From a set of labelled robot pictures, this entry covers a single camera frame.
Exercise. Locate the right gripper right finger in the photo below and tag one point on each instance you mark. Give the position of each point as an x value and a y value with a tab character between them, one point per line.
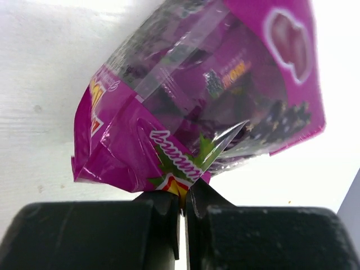
220	235

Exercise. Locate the purple snack packet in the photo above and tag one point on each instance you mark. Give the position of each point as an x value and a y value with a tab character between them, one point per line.
199	87

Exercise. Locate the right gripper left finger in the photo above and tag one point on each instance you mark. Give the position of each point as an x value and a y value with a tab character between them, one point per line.
138	234

